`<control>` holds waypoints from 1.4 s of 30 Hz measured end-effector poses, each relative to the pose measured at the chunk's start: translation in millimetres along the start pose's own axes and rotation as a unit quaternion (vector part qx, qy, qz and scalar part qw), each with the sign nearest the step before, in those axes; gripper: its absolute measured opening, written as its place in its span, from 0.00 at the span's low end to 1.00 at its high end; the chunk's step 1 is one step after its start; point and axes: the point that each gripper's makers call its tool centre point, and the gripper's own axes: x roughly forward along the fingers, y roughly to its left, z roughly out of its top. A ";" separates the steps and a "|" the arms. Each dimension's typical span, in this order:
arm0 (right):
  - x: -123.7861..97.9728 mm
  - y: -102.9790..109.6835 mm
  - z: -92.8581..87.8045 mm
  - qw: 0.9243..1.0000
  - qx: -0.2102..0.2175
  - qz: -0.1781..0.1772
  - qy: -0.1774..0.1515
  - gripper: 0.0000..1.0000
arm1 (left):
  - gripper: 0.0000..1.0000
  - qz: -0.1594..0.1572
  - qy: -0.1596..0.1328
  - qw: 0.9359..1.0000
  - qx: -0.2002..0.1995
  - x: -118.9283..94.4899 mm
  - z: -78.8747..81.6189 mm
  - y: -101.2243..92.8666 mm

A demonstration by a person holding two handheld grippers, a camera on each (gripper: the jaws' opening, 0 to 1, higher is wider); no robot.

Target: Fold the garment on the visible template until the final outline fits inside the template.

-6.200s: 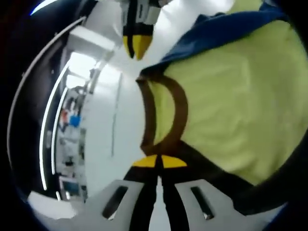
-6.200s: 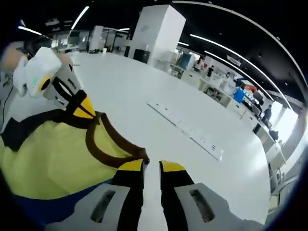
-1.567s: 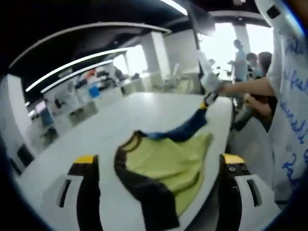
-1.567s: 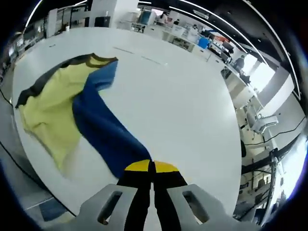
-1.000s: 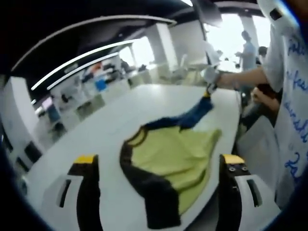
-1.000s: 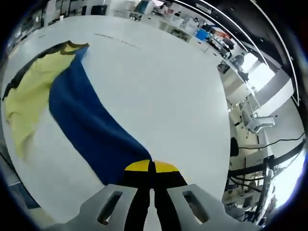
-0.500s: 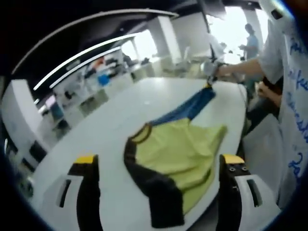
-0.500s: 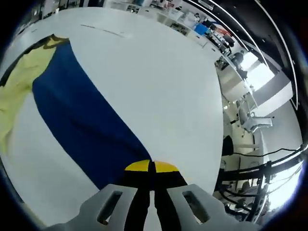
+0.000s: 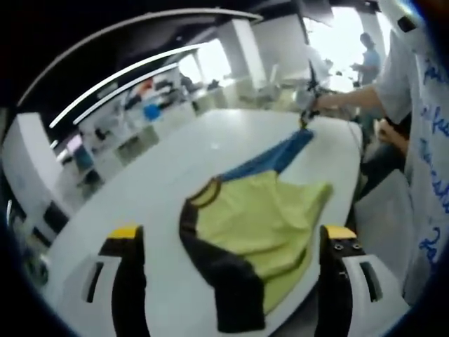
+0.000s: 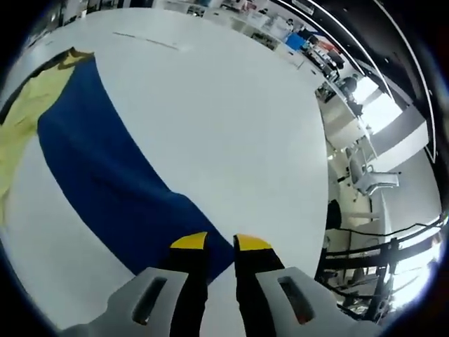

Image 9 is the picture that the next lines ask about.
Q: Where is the black bin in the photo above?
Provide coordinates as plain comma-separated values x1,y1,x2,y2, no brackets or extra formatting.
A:
41,201,69,232

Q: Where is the white chest device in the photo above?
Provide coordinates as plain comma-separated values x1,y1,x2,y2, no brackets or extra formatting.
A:
380,0,427,43

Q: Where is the white office desk row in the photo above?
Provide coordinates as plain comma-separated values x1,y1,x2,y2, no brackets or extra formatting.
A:
55,86,234,192

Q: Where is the yellow blue brown garment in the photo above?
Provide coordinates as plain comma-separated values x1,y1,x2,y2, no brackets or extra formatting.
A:
178,128,334,333

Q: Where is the person's right hand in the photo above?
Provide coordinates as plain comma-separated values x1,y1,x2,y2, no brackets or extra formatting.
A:
315,93,340,111

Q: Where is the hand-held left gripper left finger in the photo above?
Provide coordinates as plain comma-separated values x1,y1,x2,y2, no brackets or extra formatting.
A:
62,224,152,337

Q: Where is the blue box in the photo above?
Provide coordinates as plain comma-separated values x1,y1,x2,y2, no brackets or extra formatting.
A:
142,103,161,122

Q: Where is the person's white printed shirt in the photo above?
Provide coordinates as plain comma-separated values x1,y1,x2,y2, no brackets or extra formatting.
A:
377,31,449,306

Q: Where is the ceiling light strip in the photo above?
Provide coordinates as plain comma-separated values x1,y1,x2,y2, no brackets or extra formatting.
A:
48,47,199,128
72,65,178,124

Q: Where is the black hanging screen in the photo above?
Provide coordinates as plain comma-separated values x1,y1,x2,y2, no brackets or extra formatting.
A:
297,0,334,28

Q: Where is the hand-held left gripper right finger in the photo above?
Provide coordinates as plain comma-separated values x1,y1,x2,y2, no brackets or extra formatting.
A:
314,224,411,337

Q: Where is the white square pillar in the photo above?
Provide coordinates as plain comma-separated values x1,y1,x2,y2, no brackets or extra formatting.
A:
227,19,267,106
1,114,71,225

